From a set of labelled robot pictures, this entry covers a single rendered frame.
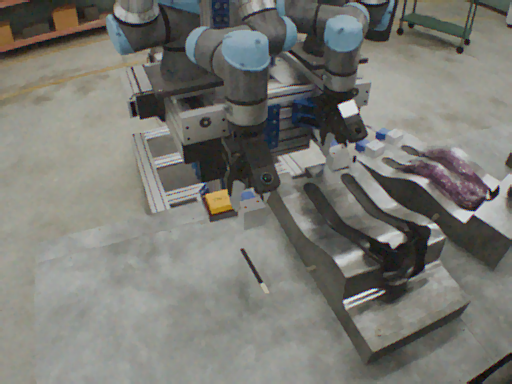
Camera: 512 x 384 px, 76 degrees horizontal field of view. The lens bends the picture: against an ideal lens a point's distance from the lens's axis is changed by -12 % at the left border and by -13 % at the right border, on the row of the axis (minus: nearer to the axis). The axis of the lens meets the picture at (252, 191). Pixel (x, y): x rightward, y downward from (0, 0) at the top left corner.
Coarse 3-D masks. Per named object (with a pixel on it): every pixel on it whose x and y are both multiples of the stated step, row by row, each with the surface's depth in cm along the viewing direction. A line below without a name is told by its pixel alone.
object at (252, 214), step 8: (248, 192) 84; (248, 200) 80; (256, 200) 80; (240, 208) 78; (248, 208) 78; (256, 208) 78; (264, 208) 78; (240, 216) 80; (248, 216) 78; (256, 216) 79; (264, 216) 80; (248, 224) 80; (256, 224) 81; (264, 224) 81
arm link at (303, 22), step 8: (280, 0) 82; (288, 0) 81; (296, 0) 79; (304, 0) 79; (312, 0) 80; (280, 8) 81; (288, 8) 80; (296, 8) 80; (304, 8) 79; (312, 8) 79; (288, 16) 81; (296, 16) 80; (304, 16) 79; (312, 16) 79; (296, 24) 81; (304, 24) 80; (312, 24) 80; (304, 32) 83; (312, 32) 81
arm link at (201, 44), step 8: (192, 32) 67; (200, 32) 65; (208, 32) 65; (216, 32) 65; (224, 32) 65; (192, 40) 66; (200, 40) 64; (208, 40) 63; (216, 40) 62; (192, 48) 66; (200, 48) 64; (208, 48) 63; (216, 48) 61; (192, 56) 67; (200, 56) 65; (208, 56) 63; (200, 64) 66; (208, 64) 63
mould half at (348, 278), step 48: (288, 192) 92; (336, 192) 92; (384, 192) 93; (336, 240) 77; (384, 240) 74; (432, 240) 74; (336, 288) 73; (384, 288) 73; (432, 288) 73; (384, 336) 66
